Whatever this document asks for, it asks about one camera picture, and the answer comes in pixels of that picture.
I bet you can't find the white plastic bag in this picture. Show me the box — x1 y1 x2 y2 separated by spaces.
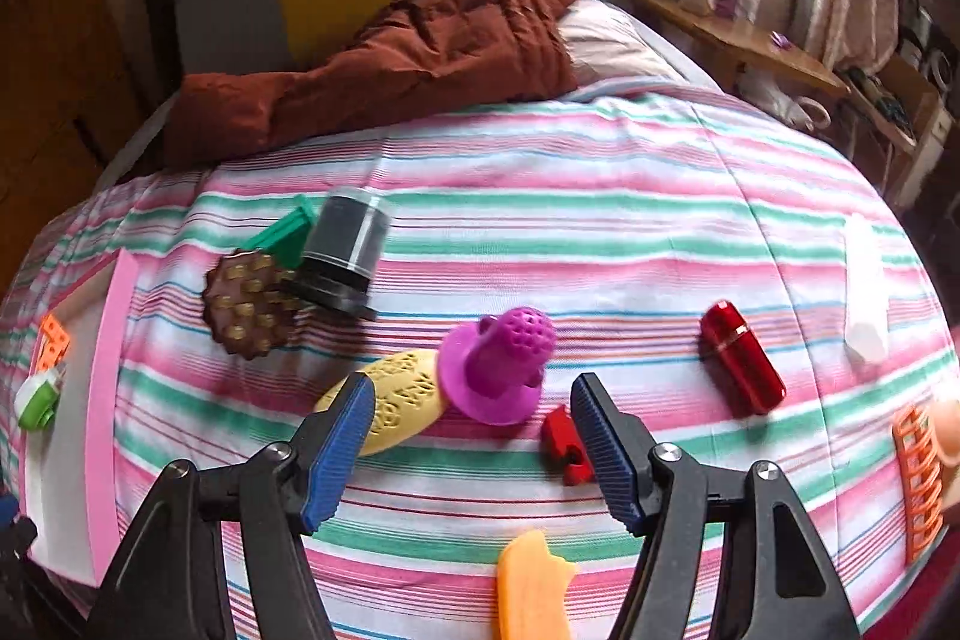
737 68 835 133

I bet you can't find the brown studded disc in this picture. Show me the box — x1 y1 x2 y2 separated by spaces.
201 248 302 362

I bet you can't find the black bed post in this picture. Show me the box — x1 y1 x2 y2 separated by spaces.
142 0 190 103

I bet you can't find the cluttered wooden shelf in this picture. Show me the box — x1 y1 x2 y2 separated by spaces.
838 6 957 210

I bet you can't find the white bed rail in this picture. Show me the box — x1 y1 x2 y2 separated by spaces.
96 98 175 193

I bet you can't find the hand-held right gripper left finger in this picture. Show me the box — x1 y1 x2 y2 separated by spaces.
86 372 377 640

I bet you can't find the green plastic spool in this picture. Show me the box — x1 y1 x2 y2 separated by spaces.
240 194 322 271

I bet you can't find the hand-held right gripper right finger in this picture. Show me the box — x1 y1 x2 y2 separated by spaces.
570 372 860 640

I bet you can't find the small red block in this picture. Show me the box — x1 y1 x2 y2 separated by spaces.
541 405 597 486

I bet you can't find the orange plastic basket right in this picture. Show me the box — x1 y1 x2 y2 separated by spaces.
891 404 947 564

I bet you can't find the brown quilt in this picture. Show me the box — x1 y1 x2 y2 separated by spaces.
161 0 583 169

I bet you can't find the pale pink pillow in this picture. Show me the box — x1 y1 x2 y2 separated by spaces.
559 0 692 86

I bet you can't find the yellow patterned cylinder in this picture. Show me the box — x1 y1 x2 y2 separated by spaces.
315 349 449 457

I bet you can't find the purple plunger-shaped piece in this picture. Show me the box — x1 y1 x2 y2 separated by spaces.
437 305 557 426

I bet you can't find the wooden wardrobe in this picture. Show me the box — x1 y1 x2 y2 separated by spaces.
0 0 155 221

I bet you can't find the black and clear cylinder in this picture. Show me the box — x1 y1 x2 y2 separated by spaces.
282 188 392 320

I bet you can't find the pink-edged white tray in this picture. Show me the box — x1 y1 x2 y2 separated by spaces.
15 250 142 590

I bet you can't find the striped bed sheet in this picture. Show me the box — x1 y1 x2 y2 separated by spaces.
0 83 960 640

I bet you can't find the flat orange plastic piece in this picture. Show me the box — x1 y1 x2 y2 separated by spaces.
495 530 580 640

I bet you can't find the wooden bedside table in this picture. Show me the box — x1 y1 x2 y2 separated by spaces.
632 0 850 103

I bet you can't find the red metallic capsule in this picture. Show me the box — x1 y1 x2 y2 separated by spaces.
700 300 788 417

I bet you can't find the orange plastic block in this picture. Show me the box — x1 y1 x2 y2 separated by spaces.
36 313 73 372

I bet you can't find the white translucent bottle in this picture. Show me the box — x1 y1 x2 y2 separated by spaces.
843 214 890 365

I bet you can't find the green and white plastic piece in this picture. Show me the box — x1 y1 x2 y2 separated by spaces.
15 366 64 431

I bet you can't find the peach rounded piece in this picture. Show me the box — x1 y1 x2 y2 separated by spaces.
927 398 960 465

